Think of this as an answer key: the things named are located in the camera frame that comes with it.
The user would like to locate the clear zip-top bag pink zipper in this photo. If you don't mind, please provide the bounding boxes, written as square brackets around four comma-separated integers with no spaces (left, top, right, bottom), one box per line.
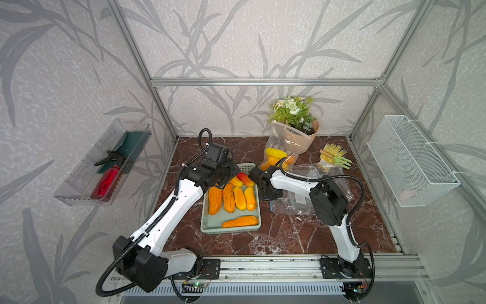
[258,120,320,170]

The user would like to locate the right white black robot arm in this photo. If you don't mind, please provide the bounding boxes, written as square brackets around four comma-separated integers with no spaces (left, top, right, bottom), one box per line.
[249,166,375,278]

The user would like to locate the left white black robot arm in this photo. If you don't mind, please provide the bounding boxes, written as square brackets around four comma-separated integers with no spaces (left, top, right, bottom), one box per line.
[95,160,239,297]

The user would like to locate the large orange mango left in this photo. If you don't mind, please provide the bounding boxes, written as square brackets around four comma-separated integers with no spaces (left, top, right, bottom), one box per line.
[208,187,223,215]

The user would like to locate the red orange mango right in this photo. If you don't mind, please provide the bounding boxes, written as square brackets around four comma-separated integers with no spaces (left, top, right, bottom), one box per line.
[237,172,255,187]

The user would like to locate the yellow orange mango small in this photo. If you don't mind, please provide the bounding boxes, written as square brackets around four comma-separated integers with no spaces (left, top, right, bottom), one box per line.
[230,177,244,187]

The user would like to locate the long orange mango front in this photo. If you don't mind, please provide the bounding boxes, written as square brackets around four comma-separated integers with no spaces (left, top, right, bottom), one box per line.
[221,215,259,228]

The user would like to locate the green perforated plastic basket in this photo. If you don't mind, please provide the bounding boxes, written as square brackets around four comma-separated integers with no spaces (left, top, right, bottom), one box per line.
[200,162,262,234]

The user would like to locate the yellow green garden gloves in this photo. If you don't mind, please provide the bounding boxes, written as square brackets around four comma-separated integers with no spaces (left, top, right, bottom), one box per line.
[317,144,352,170]

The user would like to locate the potted artificial plant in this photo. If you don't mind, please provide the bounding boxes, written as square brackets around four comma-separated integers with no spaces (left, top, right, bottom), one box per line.
[268,96,320,154]

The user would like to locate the dark green cloth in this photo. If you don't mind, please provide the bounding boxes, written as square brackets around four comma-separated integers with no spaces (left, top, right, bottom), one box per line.
[97,131,151,174]

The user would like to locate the black pruning shears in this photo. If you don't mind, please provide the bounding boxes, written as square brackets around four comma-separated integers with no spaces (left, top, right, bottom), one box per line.
[94,150,126,167]

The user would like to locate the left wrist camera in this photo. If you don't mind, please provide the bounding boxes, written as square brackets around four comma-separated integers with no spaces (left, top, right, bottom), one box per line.
[202,144,229,170]

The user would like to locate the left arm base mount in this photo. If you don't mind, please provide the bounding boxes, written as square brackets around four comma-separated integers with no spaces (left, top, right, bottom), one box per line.
[172,258,221,280]

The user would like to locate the red handled brush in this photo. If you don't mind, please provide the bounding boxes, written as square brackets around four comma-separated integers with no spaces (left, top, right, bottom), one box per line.
[91,165,122,203]

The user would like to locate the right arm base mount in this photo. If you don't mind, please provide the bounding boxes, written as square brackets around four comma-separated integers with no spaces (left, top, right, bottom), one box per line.
[319,254,373,279]

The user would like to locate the clear plastic wall tray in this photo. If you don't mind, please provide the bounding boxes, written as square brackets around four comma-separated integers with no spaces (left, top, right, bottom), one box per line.
[54,119,152,206]

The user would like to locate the white wire mesh basket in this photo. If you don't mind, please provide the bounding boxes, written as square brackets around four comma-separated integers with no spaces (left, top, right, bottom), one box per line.
[367,115,461,208]

